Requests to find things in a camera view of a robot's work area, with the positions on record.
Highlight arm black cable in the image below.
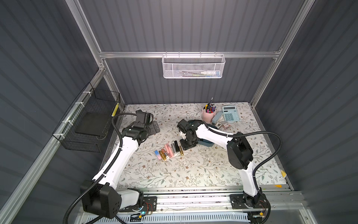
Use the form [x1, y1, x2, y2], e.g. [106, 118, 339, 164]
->
[62, 112, 138, 224]
[187, 119, 282, 191]

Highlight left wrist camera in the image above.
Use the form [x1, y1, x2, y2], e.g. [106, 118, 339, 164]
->
[136, 110, 153, 125]

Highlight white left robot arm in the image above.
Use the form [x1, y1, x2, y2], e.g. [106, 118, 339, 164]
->
[80, 122, 150, 218]

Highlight teal plastic storage box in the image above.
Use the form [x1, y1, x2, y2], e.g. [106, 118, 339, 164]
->
[198, 124, 218, 147]

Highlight pink lip gloss tube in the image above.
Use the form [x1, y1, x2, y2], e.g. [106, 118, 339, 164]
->
[165, 144, 172, 158]

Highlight blue pink lipstick left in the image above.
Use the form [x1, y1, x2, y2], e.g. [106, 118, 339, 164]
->
[154, 150, 162, 160]

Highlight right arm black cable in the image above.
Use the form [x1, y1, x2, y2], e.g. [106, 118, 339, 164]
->
[187, 119, 282, 191]

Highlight black wire wall basket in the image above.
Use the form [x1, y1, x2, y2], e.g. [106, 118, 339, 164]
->
[53, 84, 121, 153]

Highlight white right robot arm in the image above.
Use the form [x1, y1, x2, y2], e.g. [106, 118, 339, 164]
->
[177, 119, 262, 208]

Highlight pink pen holder cup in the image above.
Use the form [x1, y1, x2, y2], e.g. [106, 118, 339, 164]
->
[201, 109, 216, 124]

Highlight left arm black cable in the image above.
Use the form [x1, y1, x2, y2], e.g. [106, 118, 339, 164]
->
[62, 112, 138, 224]

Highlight silver lipstick tube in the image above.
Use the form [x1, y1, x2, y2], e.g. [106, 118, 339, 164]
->
[171, 143, 177, 154]

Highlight black mascara tube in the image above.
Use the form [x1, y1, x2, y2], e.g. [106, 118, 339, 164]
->
[174, 141, 180, 152]

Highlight white wire mesh basket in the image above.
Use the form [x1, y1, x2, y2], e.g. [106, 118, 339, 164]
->
[161, 54, 226, 79]

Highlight gold lipstick tube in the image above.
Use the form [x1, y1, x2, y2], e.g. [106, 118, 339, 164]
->
[179, 146, 184, 156]

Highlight light blue calculator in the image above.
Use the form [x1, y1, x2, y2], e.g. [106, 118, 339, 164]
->
[222, 105, 240, 123]

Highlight gold glitter lipstick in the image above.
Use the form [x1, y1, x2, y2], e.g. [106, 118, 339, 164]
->
[159, 151, 167, 161]

